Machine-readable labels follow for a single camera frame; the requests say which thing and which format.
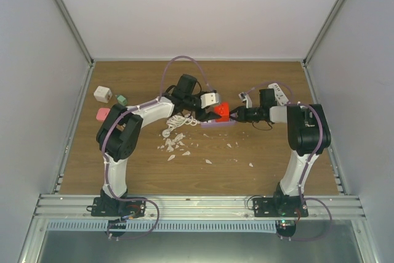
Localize purple plug adapter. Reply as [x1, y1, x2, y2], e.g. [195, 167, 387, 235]
[200, 119, 236, 128]

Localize red plug block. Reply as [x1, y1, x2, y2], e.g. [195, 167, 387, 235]
[214, 102, 230, 123]

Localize white cable with plug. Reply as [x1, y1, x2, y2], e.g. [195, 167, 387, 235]
[161, 113, 199, 139]

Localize white power strip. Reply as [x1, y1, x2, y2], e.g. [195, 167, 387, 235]
[268, 83, 289, 106]

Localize green adapter plug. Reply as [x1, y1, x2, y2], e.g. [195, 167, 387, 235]
[116, 95, 127, 106]

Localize white cube adapter plug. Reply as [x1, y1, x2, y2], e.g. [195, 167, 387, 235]
[93, 86, 113, 103]

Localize pink cube socket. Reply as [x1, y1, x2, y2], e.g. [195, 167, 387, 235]
[95, 108, 110, 122]

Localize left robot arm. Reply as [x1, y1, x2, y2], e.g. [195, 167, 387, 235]
[96, 74, 220, 216]

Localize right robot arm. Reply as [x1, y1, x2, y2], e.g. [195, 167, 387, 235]
[230, 83, 331, 217]

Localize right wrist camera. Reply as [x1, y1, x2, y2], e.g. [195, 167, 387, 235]
[238, 92, 252, 108]

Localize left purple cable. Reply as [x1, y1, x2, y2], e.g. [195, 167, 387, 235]
[103, 55, 213, 240]

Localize purple cable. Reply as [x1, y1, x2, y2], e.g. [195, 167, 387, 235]
[246, 82, 333, 242]
[103, 55, 213, 240]

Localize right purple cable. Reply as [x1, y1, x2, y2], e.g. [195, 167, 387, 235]
[246, 82, 333, 242]

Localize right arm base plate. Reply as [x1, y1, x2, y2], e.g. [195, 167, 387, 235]
[252, 196, 308, 218]

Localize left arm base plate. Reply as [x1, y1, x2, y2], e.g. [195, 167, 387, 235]
[86, 195, 146, 219]

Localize slotted cable duct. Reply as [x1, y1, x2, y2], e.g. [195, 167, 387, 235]
[46, 221, 277, 233]

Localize aluminium rail frame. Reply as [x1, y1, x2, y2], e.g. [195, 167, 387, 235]
[19, 194, 378, 262]

